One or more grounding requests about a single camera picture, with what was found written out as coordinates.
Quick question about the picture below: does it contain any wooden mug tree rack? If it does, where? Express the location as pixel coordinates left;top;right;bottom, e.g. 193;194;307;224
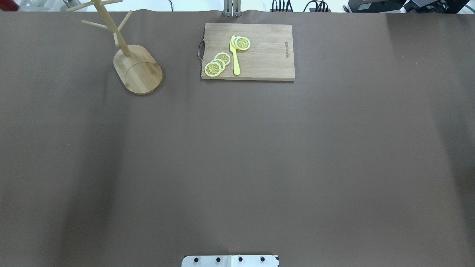
66;0;164;95

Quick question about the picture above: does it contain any yellow plastic knife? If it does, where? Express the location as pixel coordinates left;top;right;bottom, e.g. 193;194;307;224
229;35;241;76

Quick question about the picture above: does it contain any lemon slice middle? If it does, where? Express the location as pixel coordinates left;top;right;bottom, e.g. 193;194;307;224
212;59;226;72

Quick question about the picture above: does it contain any bamboo cutting board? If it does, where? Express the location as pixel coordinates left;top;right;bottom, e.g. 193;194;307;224
201;22;295;82

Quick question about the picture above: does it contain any lemon slice top pair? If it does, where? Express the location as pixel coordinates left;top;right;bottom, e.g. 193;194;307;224
233;36;251;51

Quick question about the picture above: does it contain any lemon slice under knife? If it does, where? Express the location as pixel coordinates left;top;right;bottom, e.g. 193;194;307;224
230;36;242;50

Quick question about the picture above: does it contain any lemon slice near handle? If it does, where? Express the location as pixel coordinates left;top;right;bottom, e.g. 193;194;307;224
204;62;222;77

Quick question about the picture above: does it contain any aluminium frame post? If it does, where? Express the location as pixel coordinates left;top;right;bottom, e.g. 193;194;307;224
223;0;242;17

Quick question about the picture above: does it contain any white camera pole base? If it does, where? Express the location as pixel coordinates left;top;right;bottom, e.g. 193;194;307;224
181;255;279;267

